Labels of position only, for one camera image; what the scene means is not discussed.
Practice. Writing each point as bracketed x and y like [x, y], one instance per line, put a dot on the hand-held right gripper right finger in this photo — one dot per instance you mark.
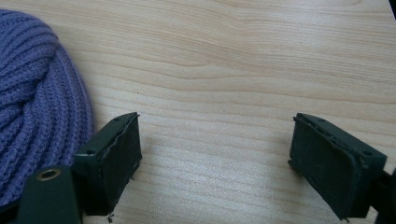
[330, 165]

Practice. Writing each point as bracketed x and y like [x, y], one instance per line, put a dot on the purple knitted garment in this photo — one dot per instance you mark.
[34, 109]

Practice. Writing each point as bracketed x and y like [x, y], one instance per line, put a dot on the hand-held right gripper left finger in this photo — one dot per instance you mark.
[113, 168]

